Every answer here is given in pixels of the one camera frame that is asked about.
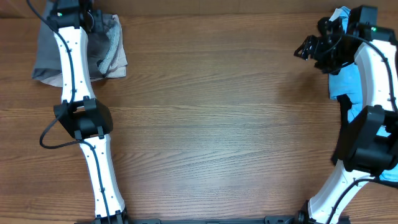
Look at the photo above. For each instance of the grey shorts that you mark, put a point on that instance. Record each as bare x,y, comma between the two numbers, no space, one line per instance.
64,19

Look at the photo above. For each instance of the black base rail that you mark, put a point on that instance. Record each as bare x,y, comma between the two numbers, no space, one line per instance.
211,221

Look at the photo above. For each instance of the light blue shirt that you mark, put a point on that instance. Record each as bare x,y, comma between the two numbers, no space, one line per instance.
345,87

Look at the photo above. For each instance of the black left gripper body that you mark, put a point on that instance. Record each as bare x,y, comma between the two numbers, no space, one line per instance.
96,20

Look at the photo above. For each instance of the black garment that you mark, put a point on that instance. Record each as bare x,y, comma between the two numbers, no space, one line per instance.
368,143

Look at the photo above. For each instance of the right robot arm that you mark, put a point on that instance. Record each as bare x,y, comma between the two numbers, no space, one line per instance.
376,58

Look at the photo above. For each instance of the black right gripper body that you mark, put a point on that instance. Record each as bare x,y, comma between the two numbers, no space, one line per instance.
333,60

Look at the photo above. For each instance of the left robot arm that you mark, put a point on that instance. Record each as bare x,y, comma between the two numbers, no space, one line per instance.
85,118

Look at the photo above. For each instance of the folded beige shorts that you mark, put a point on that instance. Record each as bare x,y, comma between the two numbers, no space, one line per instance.
105,54

